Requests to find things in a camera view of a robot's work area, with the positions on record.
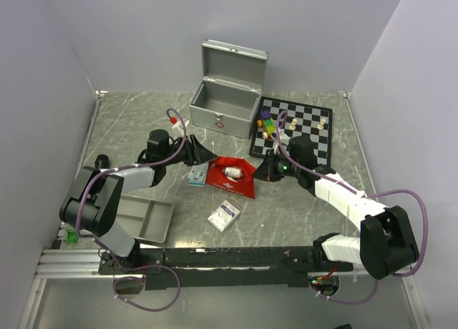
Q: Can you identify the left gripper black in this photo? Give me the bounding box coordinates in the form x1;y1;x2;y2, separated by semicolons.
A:
162;134;218;167

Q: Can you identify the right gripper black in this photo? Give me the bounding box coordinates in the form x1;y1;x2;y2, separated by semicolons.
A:
251;149;301;182

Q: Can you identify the white bandage roll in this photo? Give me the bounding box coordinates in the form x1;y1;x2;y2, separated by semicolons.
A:
223;167;243;179

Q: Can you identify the red first aid pouch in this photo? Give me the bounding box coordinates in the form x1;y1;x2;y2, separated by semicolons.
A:
205;157;255;199

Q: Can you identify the silver metal medicine case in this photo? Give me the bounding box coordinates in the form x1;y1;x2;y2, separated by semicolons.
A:
189;39;269;139

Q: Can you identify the grey plastic divided tray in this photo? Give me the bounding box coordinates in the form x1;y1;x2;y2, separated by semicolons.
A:
116;195;175;245

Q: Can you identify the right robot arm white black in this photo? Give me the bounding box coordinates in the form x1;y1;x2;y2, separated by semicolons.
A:
252;136;424;280

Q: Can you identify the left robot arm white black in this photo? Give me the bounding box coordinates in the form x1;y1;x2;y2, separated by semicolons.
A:
59;129;218;273

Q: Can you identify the colourful toy brick car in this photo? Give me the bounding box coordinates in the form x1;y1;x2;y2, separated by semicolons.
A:
256;109;276;139

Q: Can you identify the white chess piece left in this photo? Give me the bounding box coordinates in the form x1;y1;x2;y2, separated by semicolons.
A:
289;118;298;131

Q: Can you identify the white chess piece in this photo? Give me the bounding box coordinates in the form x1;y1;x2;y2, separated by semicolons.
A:
317;118;327;130
289;118;298;131

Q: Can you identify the black white chessboard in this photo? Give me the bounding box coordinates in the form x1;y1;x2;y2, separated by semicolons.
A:
248;97;333;165

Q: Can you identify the white chess piece right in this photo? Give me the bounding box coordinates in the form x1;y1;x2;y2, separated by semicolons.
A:
317;118;327;130

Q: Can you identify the black marker orange cap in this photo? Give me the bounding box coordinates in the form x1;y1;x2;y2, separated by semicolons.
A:
94;154;110;170

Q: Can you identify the green plastic cup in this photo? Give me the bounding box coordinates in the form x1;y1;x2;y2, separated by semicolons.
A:
64;228;79;244

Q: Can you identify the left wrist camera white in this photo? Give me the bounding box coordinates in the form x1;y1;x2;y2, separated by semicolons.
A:
169;117;190;136

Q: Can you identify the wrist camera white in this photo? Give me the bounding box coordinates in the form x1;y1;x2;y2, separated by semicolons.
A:
169;117;190;136
278;129;290;146

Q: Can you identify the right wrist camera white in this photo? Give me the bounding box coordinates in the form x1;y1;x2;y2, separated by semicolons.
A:
278;129;290;146

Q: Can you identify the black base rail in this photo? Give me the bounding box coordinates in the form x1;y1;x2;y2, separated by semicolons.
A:
98;246;355;291

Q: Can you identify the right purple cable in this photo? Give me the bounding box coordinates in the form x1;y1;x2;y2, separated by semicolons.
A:
276;110;429;305

